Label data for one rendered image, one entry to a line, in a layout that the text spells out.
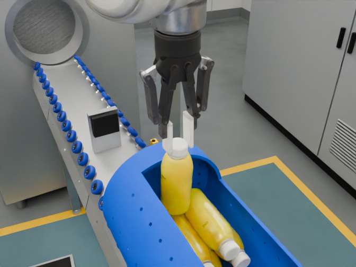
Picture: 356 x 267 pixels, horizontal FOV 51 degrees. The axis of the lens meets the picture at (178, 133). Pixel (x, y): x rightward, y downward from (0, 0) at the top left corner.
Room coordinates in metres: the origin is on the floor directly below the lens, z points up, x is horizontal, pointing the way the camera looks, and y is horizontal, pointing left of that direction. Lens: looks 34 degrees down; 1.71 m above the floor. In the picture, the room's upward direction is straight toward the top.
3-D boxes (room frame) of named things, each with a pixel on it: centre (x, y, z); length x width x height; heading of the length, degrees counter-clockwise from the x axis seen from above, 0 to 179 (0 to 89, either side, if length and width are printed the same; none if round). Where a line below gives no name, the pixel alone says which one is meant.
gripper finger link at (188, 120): (0.59, -0.02, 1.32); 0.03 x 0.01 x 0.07; 28
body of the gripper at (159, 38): (0.58, 0.00, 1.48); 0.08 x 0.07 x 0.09; 118
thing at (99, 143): (1.05, 0.25, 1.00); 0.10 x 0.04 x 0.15; 118
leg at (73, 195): (1.64, 0.63, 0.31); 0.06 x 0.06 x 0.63; 28
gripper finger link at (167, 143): (0.57, 0.02, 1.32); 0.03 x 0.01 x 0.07; 28
